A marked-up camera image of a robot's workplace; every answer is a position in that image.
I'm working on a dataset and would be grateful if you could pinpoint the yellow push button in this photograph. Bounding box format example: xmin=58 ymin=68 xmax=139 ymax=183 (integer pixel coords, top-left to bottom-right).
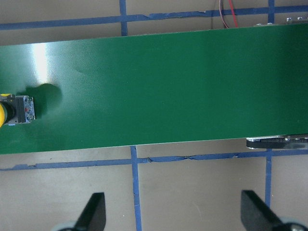
xmin=0 ymin=93 xmax=36 ymax=127

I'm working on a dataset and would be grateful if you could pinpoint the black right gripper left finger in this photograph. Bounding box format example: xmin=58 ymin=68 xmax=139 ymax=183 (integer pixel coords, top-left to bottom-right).
xmin=73 ymin=192 xmax=106 ymax=231

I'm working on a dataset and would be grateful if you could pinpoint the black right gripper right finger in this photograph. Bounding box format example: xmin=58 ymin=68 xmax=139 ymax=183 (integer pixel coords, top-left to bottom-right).
xmin=240 ymin=190 xmax=286 ymax=231

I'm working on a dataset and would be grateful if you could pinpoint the green conveyor belt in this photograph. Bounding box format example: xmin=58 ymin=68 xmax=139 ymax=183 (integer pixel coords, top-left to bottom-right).
xmin=0 ymin=23 xmax=308 ymax=154

